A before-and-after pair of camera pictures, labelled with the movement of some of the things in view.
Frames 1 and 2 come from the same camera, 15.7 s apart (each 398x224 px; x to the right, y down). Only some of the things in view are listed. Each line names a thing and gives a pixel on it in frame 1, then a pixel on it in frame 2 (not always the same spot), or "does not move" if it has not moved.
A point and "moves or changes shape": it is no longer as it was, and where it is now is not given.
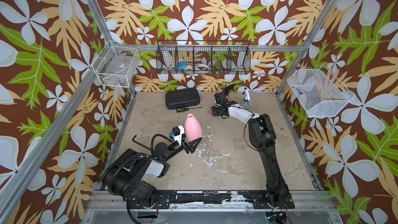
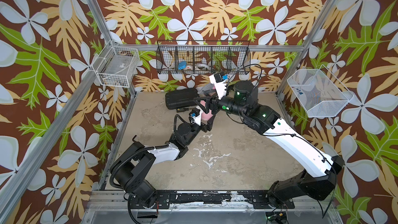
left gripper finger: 182,131 -> 197,118
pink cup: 193,129 moves or changes shape
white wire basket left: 116,66 does not move
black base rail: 163,200 does not move
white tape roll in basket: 202,67 does not move
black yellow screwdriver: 185,109 does not move
